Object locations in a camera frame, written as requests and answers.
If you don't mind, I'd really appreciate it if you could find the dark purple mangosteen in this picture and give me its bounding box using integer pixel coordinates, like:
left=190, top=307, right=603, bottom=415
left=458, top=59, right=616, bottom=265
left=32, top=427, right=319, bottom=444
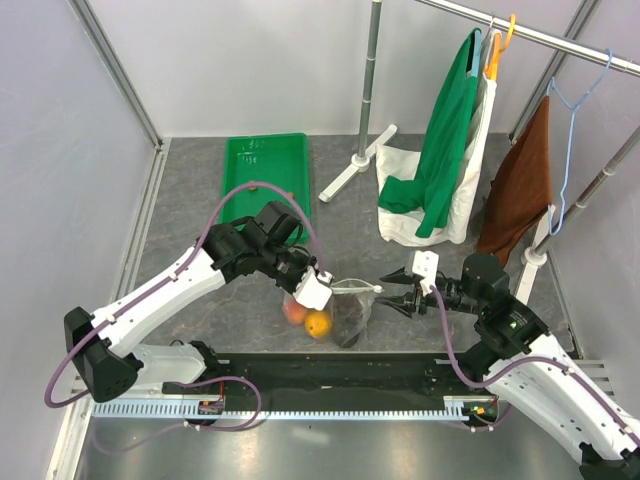
left=331, top=328, right=361, bottom=349

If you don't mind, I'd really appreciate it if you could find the red peach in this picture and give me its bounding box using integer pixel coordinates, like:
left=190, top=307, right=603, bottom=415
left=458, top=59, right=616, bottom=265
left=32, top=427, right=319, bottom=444
left=283, top=299, right=308, bottom=325

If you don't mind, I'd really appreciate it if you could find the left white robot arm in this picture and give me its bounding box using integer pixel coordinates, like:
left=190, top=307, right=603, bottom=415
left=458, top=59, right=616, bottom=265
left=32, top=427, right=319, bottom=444
left=63, top=201, right=333, bottom=403

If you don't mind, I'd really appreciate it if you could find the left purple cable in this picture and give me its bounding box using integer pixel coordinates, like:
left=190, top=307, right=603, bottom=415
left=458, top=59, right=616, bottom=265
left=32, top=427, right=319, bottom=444
left=44, top=182, right=331, bottom=456

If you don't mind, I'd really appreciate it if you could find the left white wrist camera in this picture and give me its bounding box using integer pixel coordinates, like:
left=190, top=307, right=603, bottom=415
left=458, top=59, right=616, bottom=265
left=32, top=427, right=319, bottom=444
left=292, top=267, right=334, bottom=311

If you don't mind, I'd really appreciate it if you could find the white hanging garment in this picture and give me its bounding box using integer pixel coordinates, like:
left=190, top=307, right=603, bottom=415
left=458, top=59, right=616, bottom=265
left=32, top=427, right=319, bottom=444
left=376, top=29, right=499, bottom=247

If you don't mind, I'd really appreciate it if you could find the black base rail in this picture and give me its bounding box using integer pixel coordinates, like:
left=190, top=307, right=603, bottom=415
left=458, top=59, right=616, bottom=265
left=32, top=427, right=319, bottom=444
left=159, top=349, right=501, bottom=414

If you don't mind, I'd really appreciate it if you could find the orange clothes hanger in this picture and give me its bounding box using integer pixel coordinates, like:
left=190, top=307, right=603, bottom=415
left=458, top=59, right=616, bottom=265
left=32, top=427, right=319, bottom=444
left=484, top=14, right=516, bottom=81

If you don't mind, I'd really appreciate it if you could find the orange yellow fruit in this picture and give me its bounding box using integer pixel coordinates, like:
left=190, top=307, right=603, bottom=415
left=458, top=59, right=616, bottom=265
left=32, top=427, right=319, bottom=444
left=304, top=311, right=333, bottom=339

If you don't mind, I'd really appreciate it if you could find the metal clothes rack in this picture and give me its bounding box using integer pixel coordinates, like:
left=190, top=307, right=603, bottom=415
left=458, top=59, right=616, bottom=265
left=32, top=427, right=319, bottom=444
left=318, top=0, right=639, bottom=302

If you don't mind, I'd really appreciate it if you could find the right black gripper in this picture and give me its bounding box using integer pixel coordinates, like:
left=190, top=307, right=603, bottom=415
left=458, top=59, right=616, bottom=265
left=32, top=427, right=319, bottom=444
left=375, top=263, right=484, bottom=319

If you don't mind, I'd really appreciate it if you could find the dark red grape bunch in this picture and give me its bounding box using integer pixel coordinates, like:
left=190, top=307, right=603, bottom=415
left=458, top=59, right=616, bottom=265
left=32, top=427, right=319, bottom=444
left=332, top=295, right=371, bottom=330

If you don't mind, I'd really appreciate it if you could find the blue wire hanger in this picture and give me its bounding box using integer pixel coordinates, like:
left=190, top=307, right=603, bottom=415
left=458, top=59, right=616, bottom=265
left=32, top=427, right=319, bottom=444
left=545, top=48, right=614, bottom=237

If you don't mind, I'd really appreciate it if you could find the clear dotted zip bag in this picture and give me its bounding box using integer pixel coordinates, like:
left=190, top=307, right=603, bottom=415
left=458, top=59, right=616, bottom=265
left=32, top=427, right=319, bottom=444
left=280, top=277, right=384, bottom=349

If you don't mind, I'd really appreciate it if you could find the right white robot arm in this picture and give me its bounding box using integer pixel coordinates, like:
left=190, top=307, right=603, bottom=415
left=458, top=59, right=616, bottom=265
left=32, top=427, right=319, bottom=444
left=378, top=251, right=639, bottom=479

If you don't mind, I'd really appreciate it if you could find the brown hanging towel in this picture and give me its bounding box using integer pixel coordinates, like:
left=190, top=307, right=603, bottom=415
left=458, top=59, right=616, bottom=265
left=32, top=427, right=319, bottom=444
left=476, top=97, right=552, bottom=266

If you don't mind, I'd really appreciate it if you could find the aluminium frame post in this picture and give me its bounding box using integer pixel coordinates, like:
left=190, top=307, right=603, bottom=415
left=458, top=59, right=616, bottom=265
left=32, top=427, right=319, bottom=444
left=69, top=0, right=163, bottom=150

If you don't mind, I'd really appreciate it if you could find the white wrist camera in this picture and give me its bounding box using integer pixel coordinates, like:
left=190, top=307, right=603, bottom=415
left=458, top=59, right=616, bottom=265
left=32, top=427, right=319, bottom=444
left=405, top=250, right=439, bottom=297
left=292, top=267, right=334, bottom=311

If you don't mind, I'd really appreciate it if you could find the green hanging garment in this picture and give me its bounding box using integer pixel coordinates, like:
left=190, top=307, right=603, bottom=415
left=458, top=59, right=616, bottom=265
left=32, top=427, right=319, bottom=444
left=378, top=28, right=482, bottom=239

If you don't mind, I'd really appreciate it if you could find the green plastic tray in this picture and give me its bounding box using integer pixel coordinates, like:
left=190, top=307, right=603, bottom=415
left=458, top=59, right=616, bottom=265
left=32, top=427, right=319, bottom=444
left=219, top=133, right=312, bottom=223

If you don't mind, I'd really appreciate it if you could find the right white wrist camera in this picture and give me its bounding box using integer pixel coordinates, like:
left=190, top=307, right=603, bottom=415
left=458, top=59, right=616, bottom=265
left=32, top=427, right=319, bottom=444
left=405, top=250, right=439, bottom=297

